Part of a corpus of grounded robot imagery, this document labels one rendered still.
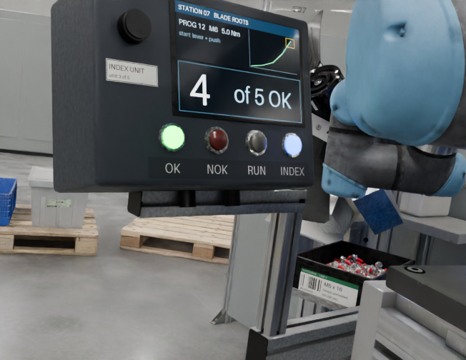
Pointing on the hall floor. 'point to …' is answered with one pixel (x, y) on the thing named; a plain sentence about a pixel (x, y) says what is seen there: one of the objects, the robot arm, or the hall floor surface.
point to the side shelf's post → (422, 249)
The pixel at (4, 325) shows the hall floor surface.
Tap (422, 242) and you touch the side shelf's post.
